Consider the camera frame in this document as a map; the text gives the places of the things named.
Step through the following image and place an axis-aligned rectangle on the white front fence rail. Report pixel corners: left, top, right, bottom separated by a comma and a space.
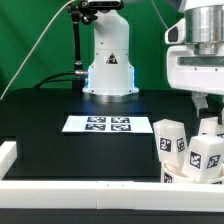
0, 180, 224, 212

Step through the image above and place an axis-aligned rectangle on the white fence rail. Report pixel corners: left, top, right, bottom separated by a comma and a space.
0, 180, 224, 212
0, 141, 17, 181

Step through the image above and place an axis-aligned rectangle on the white marker sheet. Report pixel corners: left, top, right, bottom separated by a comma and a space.
62, 115, 153, 134

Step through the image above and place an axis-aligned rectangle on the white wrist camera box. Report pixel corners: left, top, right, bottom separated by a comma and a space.
165, 18, 186, 44

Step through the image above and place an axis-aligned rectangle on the white left fence rail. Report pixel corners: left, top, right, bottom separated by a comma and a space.
0, 141, 17, 181

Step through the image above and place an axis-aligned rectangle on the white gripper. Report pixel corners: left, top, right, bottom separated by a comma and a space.
166, 44, 224, 118

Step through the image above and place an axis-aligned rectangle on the black camera stand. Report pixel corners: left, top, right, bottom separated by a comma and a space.
67, 0, 124, 91

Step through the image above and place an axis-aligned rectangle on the black cable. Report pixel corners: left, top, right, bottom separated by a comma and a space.
33, 71, 90, 90

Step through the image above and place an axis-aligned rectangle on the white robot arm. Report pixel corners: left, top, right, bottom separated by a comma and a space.
84, 0, 224, 113

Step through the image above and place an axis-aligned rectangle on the white cable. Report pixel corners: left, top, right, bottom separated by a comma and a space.
0, 0, 76, 101

